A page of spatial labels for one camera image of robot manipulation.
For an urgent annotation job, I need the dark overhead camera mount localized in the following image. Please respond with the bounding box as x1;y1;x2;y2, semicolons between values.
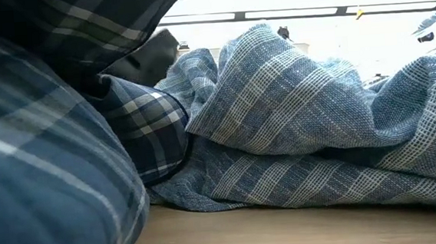
276;25;293;42

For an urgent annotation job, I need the black ceiling device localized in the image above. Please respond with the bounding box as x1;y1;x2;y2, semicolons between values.
416;31;435;44

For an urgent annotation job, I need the light blue woven plaid cloth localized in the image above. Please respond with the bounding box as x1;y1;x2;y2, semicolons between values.
137;10;436;235

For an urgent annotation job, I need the dark blue plaid cloth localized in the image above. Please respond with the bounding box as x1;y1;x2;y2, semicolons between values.
0;0;209;244

